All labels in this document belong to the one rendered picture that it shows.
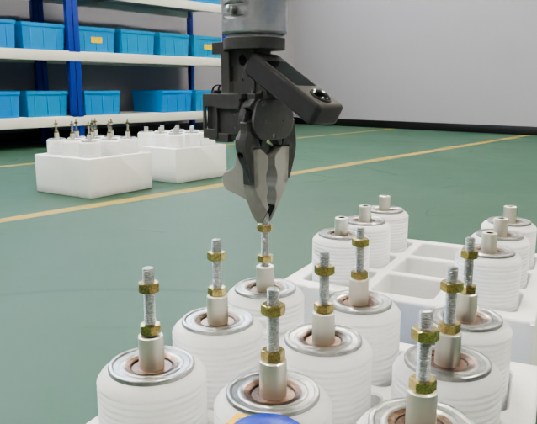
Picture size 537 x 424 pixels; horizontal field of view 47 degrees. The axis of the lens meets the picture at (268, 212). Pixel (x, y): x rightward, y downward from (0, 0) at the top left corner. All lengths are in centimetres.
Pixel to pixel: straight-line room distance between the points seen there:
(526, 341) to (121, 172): 234
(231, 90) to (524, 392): 46
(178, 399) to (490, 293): 55
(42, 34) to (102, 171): 270
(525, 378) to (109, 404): 45
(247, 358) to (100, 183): 233
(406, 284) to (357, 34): 712
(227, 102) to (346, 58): 748
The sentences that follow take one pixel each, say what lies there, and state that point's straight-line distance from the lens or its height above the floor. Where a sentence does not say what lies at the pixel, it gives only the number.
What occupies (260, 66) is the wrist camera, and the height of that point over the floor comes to 52.
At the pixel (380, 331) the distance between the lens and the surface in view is 69.
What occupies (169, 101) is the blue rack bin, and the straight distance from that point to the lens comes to 616.
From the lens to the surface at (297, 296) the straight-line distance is 75.
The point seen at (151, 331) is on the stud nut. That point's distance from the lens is 55.
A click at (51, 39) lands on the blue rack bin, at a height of 88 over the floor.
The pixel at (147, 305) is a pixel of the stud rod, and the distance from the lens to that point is 55.
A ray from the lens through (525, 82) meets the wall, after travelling 714.
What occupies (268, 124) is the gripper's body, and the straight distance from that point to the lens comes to 71.
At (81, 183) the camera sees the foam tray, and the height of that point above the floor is 7.
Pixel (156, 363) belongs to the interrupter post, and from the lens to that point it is 56.
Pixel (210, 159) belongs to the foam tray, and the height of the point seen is 10.
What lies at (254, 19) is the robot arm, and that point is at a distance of 70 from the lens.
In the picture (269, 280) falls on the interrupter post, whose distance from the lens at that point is 75.
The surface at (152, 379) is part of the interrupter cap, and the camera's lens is 54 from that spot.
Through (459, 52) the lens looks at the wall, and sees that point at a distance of 743.
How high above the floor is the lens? 49
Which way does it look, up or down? 11 degrees down
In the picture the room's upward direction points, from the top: straight up
